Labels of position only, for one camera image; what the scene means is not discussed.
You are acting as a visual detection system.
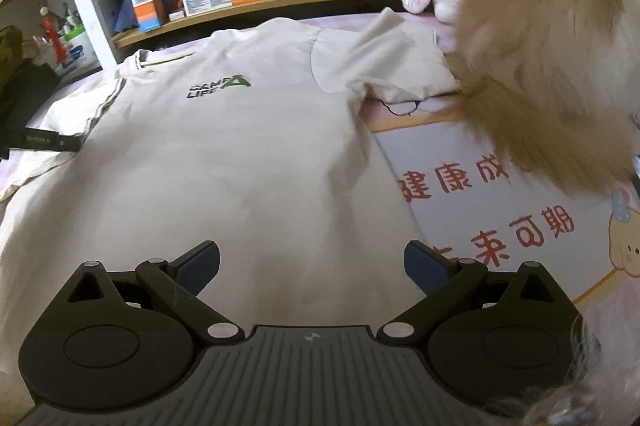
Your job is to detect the fluffy orange white cat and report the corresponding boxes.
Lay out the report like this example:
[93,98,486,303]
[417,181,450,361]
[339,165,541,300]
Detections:
[445,0,640,199]

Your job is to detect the beige t-shirt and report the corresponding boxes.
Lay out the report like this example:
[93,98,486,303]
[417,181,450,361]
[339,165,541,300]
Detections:
[0,8,461,347]

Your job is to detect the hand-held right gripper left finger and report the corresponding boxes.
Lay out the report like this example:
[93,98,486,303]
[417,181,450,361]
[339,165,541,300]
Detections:
[65,240,247,346]

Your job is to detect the olive bag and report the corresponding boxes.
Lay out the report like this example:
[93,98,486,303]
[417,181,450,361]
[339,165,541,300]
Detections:
[0,25,24,107]

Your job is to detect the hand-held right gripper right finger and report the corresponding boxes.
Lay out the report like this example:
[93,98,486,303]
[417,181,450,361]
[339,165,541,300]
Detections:
[376,240,577,346]

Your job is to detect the white blue printed container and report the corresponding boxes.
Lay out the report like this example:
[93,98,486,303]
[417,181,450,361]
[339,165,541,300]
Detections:
[59,26,102,76]

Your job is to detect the pink printed blanket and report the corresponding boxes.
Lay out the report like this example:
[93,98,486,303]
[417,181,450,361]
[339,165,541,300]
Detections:
[0,8,640,357]

